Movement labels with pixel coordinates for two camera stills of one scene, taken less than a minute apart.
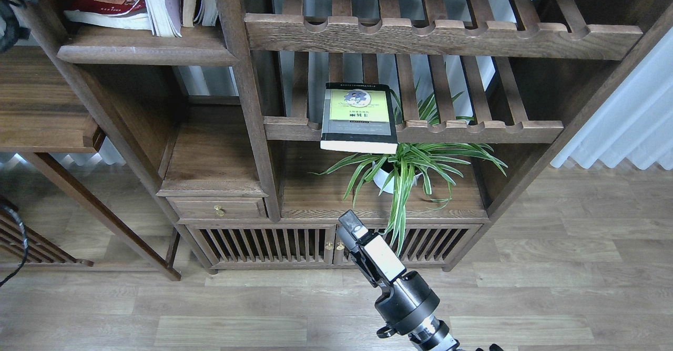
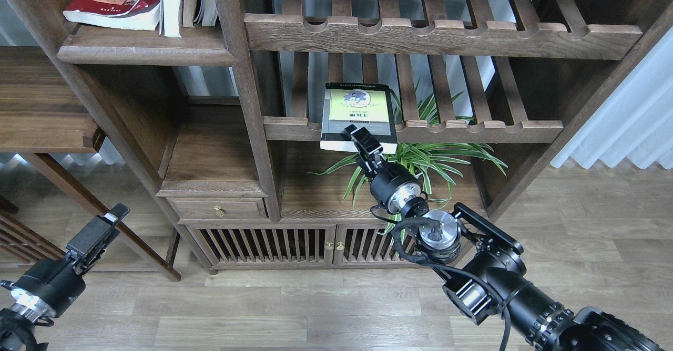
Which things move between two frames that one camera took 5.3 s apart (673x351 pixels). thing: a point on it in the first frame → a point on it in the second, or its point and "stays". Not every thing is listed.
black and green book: [358, 117] stays
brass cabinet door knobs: [329, 246] stays
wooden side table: [43, 110] stays
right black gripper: [406, 301] → [393, 184]
